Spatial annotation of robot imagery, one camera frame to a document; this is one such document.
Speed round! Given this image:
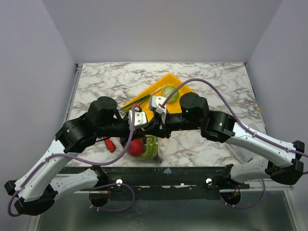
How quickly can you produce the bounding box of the green chive bundle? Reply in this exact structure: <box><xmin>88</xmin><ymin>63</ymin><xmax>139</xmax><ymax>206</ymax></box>
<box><xmin>119</xmin><ymin>85</ymin><xmax>164</xmax><ymax>115</ymax></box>

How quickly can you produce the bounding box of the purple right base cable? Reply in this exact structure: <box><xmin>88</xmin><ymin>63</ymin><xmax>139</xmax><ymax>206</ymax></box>
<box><xmin>220</xmin><ymin>179</ymin><xmax>266</xmax><ymax>209</ymax></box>

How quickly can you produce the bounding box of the red black handled tool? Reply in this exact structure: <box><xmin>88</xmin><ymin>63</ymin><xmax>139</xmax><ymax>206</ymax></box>
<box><xmin>103</xmin><ymin>137</ymin><xmax>116</xmax><ymax>153</ymax></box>

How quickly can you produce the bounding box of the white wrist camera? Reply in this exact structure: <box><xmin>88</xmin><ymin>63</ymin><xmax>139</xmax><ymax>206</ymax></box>
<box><xmin>128</xmin><ymin>103</ymin><xmax>148</xmax><ymax>129</ymax></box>
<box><xmin>149</xmin><ymin>95</ymin><xmax>167</xmax><ymax>124</ymax></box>

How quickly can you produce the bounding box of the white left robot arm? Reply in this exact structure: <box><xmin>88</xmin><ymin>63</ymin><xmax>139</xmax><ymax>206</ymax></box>
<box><xmin>4</xmin><ymin>96</ymin><xmax>148</xmax><ymax>217</ymax></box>

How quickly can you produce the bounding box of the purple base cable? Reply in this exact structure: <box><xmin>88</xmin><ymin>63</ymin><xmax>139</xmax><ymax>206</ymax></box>
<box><xmin>89</xmin><ymin>184</ymin><xmax>136</xmax><ymax>213</ymax></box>
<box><xmin>220</xmin><ymin>179</ymin><xmax>266</xmax><ymax>209</ymax></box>

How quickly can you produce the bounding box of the green celery stalk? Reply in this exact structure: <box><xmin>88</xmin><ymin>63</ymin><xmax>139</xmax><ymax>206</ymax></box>
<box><xmin>139</xmin><ymin>135</ymin><xmax>161</xmax><ymax>162</ymax></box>

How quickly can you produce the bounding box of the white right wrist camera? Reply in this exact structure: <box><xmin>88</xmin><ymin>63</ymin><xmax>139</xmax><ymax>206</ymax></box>
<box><xmin>149</xmin><ymin>95</ymin><xmax>167</xmax><ymax>124</ymax></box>

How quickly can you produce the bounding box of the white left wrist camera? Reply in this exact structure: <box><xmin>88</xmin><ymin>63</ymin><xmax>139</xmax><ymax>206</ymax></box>
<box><xmin>128</xmin><ymin>103</ymin><xmax>148</xmax><ymax>129</ymax></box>

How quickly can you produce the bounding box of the clear pink-dotted zip bag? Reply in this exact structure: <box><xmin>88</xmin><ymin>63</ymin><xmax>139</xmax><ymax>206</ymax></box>
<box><xmin>120</xmin><ymin>134</ymin><xmax>164</xmax><ymax>164</ymax></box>

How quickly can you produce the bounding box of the clear plastic packet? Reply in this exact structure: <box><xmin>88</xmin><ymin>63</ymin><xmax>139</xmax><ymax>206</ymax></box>
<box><xmin>227</xmin><ymin>144</ymin><xmax>254</xmax><ymax>163</ymax></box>

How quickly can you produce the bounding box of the black metal base rail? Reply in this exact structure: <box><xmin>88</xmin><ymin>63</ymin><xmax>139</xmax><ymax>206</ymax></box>
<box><xmin>79</xmin><ymin>165</ymin><xmax>251</xmax><ymax>201</ymax></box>

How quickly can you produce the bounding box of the red tomato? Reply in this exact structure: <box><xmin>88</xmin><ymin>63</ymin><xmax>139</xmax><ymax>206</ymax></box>
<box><xmin>128</xmin><ymin>139</ymin><xmax>144</xmax><ymax>157</ymax></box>

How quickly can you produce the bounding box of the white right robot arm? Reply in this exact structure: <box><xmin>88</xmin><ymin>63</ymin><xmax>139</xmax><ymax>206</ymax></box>
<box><xmin>149</xmin><ymin>92</ymin><xmax>304</xmax><ymax>189</ymax></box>

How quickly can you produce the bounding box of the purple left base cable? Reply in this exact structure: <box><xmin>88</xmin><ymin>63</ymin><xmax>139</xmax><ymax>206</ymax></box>
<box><xmin>89</xmin><ymin>184</ymin><xmax>136</xmax><ymax>213</ymax></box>

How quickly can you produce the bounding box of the green cabbage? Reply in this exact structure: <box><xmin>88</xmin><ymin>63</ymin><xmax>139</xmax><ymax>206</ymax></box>
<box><xmin>161</xmin><ymin>86</ymin><xmax>180</xmax><ymax>103</ymax></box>

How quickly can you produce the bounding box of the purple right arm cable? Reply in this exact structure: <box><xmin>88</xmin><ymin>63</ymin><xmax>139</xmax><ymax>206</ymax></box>
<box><xmin>160</xmin><ymin>78</ymin><xmax>308</xmax><ymax>175</ymax></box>

